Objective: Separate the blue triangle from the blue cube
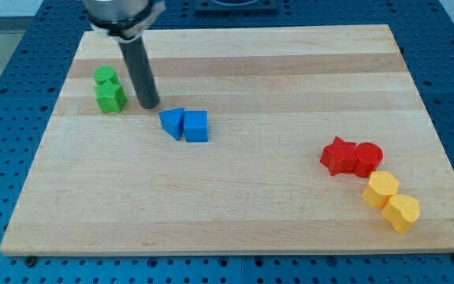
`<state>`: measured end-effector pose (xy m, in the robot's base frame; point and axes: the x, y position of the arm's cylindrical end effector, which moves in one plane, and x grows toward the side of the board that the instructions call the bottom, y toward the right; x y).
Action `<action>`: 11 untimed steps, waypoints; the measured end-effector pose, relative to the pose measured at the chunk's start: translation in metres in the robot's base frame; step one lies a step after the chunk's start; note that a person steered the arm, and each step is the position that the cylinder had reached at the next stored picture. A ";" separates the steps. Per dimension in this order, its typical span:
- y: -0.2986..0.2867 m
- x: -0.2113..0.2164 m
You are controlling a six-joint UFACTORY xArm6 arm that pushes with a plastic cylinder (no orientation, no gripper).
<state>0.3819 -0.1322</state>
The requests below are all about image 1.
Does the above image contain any blue triangle block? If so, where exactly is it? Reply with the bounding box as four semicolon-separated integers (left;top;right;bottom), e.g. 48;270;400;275
158;108;185;140

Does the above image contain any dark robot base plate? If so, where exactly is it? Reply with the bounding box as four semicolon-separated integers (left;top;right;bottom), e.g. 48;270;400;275
192;0;279;14

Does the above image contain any red star block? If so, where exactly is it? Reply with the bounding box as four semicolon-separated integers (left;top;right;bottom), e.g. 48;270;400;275
320;136;358;176

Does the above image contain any blue cube block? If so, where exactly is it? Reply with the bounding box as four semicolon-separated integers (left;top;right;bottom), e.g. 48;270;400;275
184;110;209;142

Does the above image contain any yellow hexagon block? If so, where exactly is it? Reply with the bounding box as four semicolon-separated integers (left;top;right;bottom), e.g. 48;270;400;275
362;171;400;208

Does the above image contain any green cylinder block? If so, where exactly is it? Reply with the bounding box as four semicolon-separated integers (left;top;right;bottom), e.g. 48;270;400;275
93;65;119;85

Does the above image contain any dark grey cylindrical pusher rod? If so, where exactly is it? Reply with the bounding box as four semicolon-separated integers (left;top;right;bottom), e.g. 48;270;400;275
119;38;160;109

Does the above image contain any green star block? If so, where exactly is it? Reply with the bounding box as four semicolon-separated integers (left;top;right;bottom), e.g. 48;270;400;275
94;80;127;114

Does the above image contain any yellow heart block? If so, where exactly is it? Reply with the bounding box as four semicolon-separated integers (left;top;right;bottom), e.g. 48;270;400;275
381;194;421;234

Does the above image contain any red cylinder block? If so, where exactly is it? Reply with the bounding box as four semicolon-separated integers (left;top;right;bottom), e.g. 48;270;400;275
352;142;384;178

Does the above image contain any light wooden board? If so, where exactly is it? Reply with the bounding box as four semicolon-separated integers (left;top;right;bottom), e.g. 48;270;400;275
0;24;454;256

